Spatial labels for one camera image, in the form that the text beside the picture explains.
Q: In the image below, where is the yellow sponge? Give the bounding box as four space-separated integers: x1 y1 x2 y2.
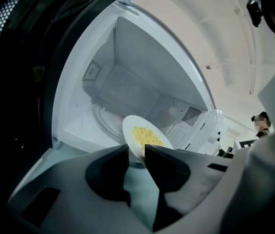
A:
131 126 165 149

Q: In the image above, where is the white microwave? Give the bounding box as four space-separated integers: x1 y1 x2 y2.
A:
0 0 225 171

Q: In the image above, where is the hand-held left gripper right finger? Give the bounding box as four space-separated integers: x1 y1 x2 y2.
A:
144 144 233 233

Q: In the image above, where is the white plate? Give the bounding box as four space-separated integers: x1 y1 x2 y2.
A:
122 115 174 166

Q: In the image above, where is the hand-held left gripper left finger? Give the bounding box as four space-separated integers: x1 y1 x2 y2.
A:
7 144 150 234

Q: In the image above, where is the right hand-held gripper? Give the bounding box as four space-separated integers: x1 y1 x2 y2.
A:
233 138 260 156

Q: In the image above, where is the black head camera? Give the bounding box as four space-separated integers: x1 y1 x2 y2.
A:
246 0 266 28

